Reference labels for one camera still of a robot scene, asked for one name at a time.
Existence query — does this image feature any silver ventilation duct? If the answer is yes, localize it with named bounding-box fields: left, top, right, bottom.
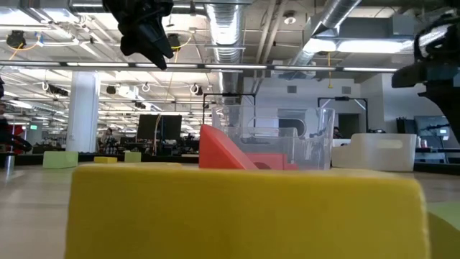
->
left=203, top=0, right=253, bottom=106
left=286, top=0, right=363, bottom=70

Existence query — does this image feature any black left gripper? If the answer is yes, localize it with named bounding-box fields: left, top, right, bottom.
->
left=102, top=0, right=176, bottom=71

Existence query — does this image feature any clear plastic bin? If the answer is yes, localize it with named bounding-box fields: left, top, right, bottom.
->
left=211, top=105, right=336, bottom=171

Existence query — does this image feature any long ceiling light bar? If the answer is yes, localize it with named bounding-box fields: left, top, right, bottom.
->
left=0, top=60, right=400, bottom=73

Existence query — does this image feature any white plastic bin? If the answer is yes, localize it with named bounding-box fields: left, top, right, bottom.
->
left=331, top=132, right=418, bottom=173

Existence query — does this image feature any black aluminium table frame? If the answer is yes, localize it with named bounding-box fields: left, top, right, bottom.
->
left=0, top=153, right=460, bottom=173

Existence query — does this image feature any wall screen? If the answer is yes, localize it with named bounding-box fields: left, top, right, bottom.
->
left=413, top=114, right=452, bottom=138

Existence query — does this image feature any yellow arch block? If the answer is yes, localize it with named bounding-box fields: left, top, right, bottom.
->
left=64, top=161, right=431, bottom=259

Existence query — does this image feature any white column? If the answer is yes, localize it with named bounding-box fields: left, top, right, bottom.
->
left=66, top=71, right=101, bottom=154

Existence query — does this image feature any black metal gantry frame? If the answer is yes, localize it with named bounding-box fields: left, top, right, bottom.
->
left=317, top=96, right=369, bottom=124

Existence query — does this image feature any black monitor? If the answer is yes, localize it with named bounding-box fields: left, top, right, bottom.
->
left=136, top=114, right=162, bottom=141
left=161, top=114, right=183, bottom=141

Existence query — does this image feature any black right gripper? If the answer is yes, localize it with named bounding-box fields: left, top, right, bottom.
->
left=391, top=63, right=460, bottom=145

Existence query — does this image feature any red block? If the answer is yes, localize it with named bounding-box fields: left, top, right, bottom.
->
left=198, top=124, right=260, bottom=171

